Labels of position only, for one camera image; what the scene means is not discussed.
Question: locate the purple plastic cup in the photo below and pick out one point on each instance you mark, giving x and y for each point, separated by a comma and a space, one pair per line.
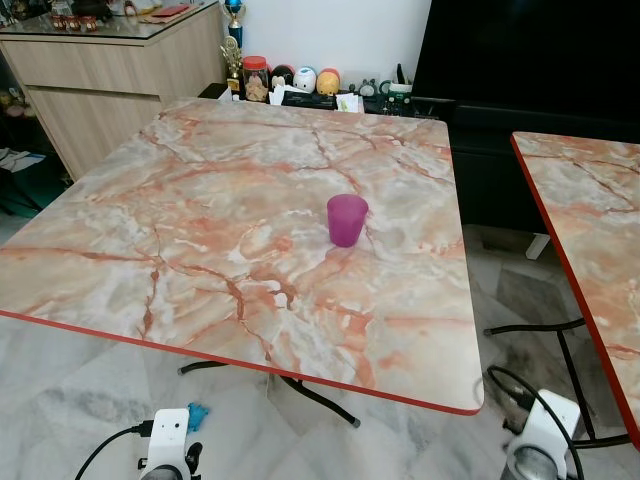
347, 222

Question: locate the small blue toy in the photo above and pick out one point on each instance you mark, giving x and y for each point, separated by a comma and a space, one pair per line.
198, 415

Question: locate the clear jar with red lid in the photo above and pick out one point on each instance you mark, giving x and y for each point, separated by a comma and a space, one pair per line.
255, 80

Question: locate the white paper card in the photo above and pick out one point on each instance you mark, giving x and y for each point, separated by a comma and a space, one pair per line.
348, 102

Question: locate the light wooden cabinet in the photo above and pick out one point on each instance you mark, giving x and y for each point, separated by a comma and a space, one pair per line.
100, 80

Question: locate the dark round toy figure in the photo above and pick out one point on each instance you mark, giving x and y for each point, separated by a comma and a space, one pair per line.
282, 76

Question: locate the white round toy figure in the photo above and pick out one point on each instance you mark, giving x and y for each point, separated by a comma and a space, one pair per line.
305, 80

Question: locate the orange round toy figure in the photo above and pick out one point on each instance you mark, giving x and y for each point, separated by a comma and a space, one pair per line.
328, 82

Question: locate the gold and blue trophy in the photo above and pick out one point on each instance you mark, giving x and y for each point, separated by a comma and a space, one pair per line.
233, 50

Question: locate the black television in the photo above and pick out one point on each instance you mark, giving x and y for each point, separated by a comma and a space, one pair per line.
520, 50

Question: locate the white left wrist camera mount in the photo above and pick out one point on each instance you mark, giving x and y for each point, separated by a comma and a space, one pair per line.
168, 430

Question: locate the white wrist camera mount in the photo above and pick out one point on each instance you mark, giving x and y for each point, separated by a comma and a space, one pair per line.
168, 430
548, 425

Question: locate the black metal table leg frame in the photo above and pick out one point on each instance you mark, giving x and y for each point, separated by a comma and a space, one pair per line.
320, 400
570, 370

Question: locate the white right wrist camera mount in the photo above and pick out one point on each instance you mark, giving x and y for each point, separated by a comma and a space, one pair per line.
548, 425

